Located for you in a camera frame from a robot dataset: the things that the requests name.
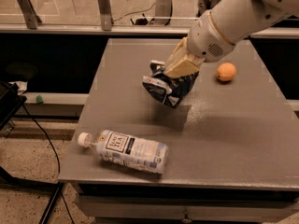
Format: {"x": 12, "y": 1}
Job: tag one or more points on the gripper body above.
{"x": 207, "y": 40}

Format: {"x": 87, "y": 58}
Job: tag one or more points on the blue plastic tea bottle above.
{"x": 127, "y": 150}

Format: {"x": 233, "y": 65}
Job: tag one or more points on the left metal railing post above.
{"x": 31, "y": 18}

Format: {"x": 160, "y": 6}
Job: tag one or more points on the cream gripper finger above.
{"x": 181, "y": 65}

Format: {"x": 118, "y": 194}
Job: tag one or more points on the middle metal railing post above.
{"x": 105, "y": 14}

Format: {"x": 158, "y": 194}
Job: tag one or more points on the blue chip bag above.
{"x": 167, "y": 91}

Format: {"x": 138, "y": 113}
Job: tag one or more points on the black equipment at left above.
{"x": 10, "y": 102}

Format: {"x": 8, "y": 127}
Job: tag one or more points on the metal railing post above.
{"x": 31, "y": 18}
{"x": 105, "y": 14}

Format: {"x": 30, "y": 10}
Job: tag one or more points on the orange fruit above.
{"x": 226, "y": 72}

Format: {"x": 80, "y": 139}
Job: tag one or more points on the table drawer with knob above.
{"x": 133, "y": 210}

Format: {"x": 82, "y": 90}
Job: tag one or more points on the small green object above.
{"x": 39, "y": 99}

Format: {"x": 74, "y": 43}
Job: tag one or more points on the grey metal table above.
{"x": 242, "y": 135}

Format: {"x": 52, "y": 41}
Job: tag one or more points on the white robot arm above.
{"x": 218, "y": 30}

